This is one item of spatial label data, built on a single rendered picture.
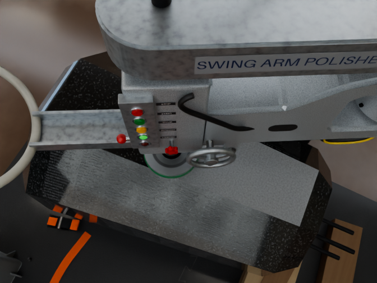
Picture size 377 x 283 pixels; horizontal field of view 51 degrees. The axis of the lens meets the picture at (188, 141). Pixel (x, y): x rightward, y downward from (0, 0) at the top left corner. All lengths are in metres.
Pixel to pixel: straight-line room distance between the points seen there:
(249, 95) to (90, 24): 2.16
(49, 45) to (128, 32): 2.28
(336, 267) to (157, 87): 1.73
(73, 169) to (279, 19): 1.16
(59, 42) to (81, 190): 1.52
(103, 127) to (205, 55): 0.68
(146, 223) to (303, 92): 0.93
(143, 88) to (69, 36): 2.19
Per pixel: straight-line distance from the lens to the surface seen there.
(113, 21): 0.79
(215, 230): 1.61
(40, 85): 2.87
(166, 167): 1.49
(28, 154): 1.35
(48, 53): 2.99
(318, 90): 1.02
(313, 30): 0.81
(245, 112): 1.04
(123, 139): 1.22
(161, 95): 0.89
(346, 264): 2.40
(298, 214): 1.57
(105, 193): 1.69
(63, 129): 1.39
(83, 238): 2.41
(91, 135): 1.36
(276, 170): 1.59
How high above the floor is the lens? 2.34
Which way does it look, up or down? 68 degrees down
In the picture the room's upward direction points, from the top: 3 degrees clockwise
